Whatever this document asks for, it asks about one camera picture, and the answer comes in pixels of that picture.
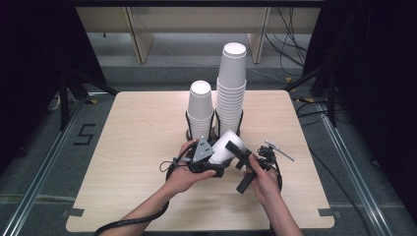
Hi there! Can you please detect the black wire double cup holder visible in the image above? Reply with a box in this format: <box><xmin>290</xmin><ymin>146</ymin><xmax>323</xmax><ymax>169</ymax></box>
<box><xmin>185</xmin><ymin>109</ymin><xmax>245</xmax><ymax>143</ymax></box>

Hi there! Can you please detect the bundle of black cables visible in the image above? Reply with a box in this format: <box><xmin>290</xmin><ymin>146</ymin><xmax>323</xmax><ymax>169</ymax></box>
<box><xmin>265</xmin><ymin>7</ymin><xmax>309</xmax><ymax>68</ymax></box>

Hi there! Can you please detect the short stack of paper cups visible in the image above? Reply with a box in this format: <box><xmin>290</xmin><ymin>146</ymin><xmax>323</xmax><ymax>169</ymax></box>
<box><xmin>187</xmin><ymin>80</ymin><xmax>214</xmax><ymax>142</ymax></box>

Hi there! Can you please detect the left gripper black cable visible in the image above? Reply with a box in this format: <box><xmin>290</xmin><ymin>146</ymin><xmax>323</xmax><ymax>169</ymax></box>
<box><xmin>92</xmin><ymin>144</ymin><xmax>200</xmax><ymax>236</ymax></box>

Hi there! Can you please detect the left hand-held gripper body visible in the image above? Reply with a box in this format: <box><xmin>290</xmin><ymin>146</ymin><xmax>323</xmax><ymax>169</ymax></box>
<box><xmin>189</xmin><ymin>136</ymin><xmax>217</xmax><ymax>175</ymax></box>

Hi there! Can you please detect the person's right hand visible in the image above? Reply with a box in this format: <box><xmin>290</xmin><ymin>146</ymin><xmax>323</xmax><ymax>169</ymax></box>
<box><xmin>245</xmin><ymin>153</ymin><xmax>282</xmax><ymax>206</ymax></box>

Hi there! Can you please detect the black floor cable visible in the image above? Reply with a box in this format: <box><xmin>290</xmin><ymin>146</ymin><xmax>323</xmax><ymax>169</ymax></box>
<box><xmin>295</xmin><ymin>100</ymin><xmax>372</xmax><ymax>236</ymax></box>

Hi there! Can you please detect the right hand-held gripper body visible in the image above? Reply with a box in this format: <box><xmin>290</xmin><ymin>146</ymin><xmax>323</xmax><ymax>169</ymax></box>
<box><xmin>257</xmin><ymin>140</ymin><xmax>295</xmax><ymax>171</ymax></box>

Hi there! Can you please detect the black tape strip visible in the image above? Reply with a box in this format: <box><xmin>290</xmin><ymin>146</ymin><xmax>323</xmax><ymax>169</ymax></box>
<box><xmin>62</xmin><ymin>207</ymin><xmax>86</xmax><ymax>218</ymax></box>
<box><xmin>318</xmin><ymin>207</ymin><xmax>342</xmax><ymax>219</ymax></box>

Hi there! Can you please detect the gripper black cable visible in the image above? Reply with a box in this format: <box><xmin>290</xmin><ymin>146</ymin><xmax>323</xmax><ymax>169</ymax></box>
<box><xmin>273</xmin><ymin>162</ymin><xmax>283</xmax><ymax>192</ymax></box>
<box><xmin>92</xmin><ymin>144</ymin><xmax>200</xmax><ymax>236</ymax></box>

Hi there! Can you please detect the aluminium floor rail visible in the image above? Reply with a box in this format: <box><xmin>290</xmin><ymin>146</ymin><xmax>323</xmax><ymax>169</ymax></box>
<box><xmin>316</xmin><ymin>97</ymin><xmax>394</xmax><ymax>236</ymax></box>
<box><xmin>1</xmin><ymin>94</ymin><xmax>87</xmax><ymax>236</ymax></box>

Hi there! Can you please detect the light wooden desk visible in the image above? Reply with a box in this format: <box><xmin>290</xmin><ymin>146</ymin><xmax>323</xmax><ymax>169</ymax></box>
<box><xmin>75</xmin><ymin>6</ymin><xmax>322</xmax><ymax>65</ymax></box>

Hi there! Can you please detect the white paper cup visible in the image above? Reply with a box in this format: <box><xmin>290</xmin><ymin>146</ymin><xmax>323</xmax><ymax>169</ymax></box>
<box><xmin>208</xmin><ymin>130</ymin><xmax>247</xmax><ymax>166</ymax></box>

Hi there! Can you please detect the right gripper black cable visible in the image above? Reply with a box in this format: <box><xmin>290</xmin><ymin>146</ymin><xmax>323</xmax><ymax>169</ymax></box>
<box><xmin>273</xmin><ymin>162</ymin><xmax>283</xmax><ymax>192</ymax></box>

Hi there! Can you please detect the person's left hand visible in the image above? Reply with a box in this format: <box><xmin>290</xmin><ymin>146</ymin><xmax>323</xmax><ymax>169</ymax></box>
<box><xmin>168</xmin><ymin>139</ymin><xmax>217</xmax><ymax>195</ymax></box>

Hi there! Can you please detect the black metal stand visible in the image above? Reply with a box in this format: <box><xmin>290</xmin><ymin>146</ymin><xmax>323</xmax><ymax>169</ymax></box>
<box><xmin>58</xmin><ymin>65</ymin><xmax>120</xmax><ymax>132</ymax></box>
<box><xmin>283</xmin><ymin>62</ymin><xmax>338</xmax><ymax>128</ymax></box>

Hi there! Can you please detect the dark curtain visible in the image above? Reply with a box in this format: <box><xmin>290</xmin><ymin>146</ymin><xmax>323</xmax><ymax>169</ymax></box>
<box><xmin>0</xmin><ymin>0</ymin><xmax>106</xmax><ymax>176</ymax></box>
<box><xmin>302</xmin><ymin>0</ymin><xmax>417</xmax><ymax>225</ymax></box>

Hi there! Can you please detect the tall stack of paper cups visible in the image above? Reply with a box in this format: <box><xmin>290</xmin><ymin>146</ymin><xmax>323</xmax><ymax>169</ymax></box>
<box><xmin>214</xmin><ymin>42</ymin><xmax>248</xmax><ymax>139</ymax></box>

